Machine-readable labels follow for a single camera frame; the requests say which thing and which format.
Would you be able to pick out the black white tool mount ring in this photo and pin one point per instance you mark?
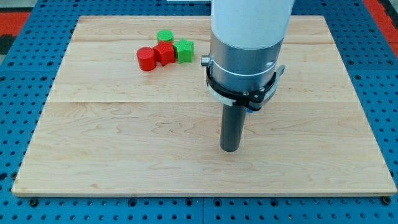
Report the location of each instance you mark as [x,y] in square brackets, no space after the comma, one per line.
[252,100]

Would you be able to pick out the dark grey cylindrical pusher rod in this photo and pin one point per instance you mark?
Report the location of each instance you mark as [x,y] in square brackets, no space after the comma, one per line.
[232,127]

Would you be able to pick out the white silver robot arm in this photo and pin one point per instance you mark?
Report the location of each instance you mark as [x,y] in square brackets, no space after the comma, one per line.
[241,68]

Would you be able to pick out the green star block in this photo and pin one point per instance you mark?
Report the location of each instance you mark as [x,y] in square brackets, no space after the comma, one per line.
[184,50]

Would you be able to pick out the light wooden board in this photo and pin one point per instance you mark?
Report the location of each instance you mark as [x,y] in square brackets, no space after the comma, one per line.
[110,129]

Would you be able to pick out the red cylinder block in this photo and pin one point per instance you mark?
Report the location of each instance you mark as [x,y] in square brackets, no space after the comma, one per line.
[146,58]

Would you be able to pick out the green cylinder block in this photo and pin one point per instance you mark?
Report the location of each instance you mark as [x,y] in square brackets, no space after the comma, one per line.
[165,35]

